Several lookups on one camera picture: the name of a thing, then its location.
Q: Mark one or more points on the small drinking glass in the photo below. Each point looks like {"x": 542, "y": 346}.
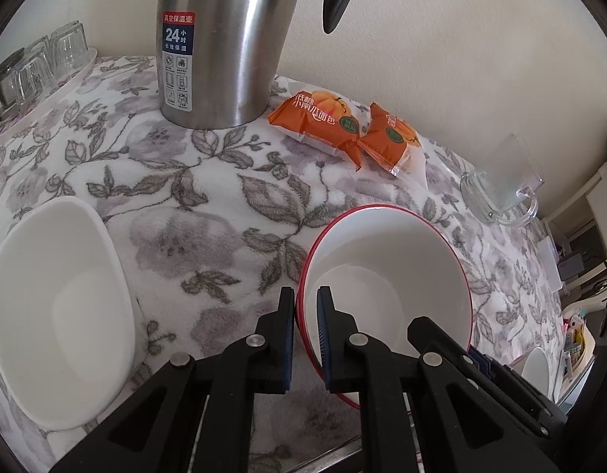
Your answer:
{"x": 37, "y": 71}
{"x": 69, "y": 49}

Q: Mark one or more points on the floral grey tablecloth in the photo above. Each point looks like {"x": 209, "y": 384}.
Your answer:
{"x": 185, "y": 207}

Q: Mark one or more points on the white square bowl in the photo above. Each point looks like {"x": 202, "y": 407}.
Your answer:
{"x": 52, "y": 305}

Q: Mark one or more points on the small floral bowl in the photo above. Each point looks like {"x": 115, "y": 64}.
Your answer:
{"x": 536, "y": 369}

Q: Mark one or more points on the orange snack packet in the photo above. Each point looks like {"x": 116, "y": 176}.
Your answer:
{"x": 318, "y": 123}
{"x": 392, "y": 143}

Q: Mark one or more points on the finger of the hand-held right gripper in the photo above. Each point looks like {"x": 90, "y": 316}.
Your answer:
{"x": 520, "y": 389}

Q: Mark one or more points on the glass teapot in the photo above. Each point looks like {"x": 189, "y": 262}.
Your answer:
{"x": 2, "y": 88}

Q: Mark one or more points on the stainless steel thermos jug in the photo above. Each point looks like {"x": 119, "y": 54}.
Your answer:
{"x": 224, "y": 34}

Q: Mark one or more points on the clear glass mug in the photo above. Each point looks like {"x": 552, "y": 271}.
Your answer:
{"x": 500, "y": 177}

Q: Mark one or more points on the pale plastic tray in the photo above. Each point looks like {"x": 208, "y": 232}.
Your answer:
{"x": 61, "y": 93}

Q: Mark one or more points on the strawberry print bowl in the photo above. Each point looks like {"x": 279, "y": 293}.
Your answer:
{"x": 382, "y": 256}

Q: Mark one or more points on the white wooden chair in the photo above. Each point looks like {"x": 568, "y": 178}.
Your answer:
{"x": 589, "y": 207}

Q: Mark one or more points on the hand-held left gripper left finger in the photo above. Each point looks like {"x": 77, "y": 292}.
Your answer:
{"x": 286, "y": 350}

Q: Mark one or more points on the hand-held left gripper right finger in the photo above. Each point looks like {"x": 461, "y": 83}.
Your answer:
{"x": 325, "y": 335}

